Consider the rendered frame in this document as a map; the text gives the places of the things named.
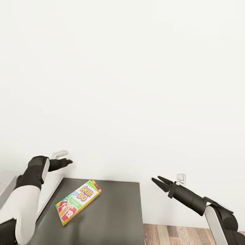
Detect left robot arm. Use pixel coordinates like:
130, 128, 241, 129
0, 150, 72, 245

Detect board game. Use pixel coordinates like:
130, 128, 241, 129
56, 180, 102, 226

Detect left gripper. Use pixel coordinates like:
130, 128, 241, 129
49, 158, 72, 172

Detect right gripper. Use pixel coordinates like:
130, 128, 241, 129
151, 176, 194, 208

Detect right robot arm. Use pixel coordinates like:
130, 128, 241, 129
151, 174, 245, 245

